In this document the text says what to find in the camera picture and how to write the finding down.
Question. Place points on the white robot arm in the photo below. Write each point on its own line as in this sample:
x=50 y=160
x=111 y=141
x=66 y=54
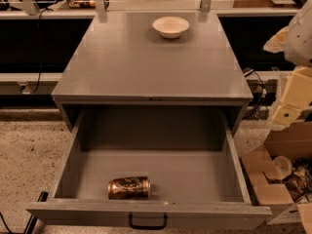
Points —
x=295 y=41

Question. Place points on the black drawer handle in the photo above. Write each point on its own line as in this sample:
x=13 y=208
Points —
x=147 y=223

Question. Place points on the grey counter cabinet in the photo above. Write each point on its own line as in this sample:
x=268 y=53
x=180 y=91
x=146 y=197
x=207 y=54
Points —
x=123 y=59

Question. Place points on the cardboard box with trash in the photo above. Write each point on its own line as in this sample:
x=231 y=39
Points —
x=278 y=178

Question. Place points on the orange soda can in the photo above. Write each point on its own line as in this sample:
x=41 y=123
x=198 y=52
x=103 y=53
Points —
x=129 y=188

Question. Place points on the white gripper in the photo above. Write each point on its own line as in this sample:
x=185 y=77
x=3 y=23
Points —
x=300 y=41

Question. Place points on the grey open top drawer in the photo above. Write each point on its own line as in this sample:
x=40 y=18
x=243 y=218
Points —
x=188 y=154

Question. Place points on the white paper bowl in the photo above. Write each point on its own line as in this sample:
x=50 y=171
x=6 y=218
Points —
x=170 y=27

